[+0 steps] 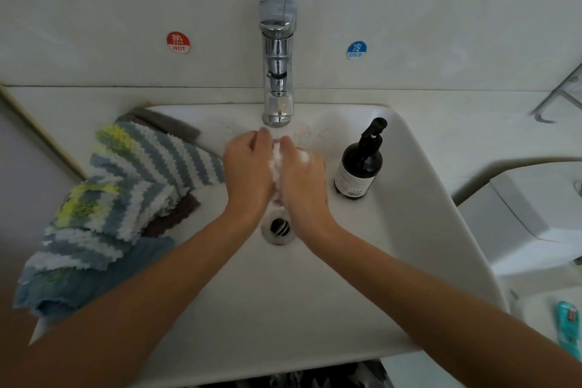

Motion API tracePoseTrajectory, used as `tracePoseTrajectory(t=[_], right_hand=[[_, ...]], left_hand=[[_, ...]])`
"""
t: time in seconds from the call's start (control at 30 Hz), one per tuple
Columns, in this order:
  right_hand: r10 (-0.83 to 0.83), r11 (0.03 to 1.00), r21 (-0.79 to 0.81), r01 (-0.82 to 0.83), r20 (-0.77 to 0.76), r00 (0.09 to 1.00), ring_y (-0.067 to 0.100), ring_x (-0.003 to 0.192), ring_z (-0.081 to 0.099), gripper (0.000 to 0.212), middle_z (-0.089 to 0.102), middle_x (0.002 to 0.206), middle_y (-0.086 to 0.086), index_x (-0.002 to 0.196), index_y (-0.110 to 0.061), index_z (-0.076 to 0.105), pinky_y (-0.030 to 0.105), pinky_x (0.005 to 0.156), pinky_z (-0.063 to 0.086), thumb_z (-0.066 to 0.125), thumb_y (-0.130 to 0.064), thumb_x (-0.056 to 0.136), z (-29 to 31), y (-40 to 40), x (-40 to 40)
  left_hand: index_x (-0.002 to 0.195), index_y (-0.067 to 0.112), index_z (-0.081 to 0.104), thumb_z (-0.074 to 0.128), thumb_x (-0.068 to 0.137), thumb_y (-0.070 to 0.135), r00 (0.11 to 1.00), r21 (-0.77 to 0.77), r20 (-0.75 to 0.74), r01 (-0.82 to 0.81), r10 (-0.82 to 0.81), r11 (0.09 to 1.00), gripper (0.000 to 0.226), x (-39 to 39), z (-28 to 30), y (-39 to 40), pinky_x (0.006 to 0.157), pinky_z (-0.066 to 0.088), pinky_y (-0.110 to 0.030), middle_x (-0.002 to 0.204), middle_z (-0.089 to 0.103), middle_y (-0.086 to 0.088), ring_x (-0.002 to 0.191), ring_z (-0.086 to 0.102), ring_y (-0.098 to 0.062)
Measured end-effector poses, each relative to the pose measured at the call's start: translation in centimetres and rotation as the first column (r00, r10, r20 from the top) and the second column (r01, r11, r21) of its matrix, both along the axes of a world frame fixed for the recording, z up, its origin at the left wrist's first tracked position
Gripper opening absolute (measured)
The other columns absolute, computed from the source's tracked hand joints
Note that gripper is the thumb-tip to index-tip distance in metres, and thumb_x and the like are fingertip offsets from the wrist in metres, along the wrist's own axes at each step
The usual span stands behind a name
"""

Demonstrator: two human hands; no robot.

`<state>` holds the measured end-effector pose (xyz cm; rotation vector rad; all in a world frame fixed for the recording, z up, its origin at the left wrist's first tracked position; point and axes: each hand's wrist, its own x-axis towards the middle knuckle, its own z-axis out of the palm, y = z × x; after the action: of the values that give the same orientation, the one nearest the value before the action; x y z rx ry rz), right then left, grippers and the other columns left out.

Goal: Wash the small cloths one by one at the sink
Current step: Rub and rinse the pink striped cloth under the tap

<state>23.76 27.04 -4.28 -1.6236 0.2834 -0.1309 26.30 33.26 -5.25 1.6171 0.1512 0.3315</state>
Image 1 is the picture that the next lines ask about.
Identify white toilet tank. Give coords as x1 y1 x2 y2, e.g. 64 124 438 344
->
457 162 582 277

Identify white toilet lid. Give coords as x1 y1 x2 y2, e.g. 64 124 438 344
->
513 287 582 388

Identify person's left hand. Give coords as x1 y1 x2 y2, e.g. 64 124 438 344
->
222 127 276 221

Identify person's left forearm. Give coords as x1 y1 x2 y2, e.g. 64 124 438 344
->
0 210 260 388

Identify person's right forearm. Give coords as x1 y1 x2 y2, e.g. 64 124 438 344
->
304 224 582 388

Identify brown cloth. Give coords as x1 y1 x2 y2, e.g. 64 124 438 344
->
118 110 203 239

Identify metal sink drain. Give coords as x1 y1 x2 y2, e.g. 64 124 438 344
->
261 206 296 245

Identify pink white striped cloth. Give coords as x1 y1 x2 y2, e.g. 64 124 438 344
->
268 139 312 189

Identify person's right hand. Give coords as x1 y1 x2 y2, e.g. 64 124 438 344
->
275 135 340 239

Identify chrome faucet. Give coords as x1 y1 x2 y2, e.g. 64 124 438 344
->
258 0 298 128

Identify blue round sticker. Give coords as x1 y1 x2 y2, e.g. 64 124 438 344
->
346 39 369 61

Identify gray patterned trousers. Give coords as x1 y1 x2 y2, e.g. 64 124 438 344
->
264 360 392 388

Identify metal wall shelf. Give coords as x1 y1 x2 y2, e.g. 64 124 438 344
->
533 63 582 125

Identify red round sticker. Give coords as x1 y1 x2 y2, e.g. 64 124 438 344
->
166 30 192 54

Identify white ceramic sink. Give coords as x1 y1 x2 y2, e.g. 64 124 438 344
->
27 103 510 384

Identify teal tube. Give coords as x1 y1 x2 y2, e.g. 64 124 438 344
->
555 299 581 361

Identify blue stained cloth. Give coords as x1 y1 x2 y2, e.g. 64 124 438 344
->
12 236 178 321

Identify black pump soap bottle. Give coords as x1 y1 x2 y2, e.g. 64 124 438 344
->
333 116 389 201

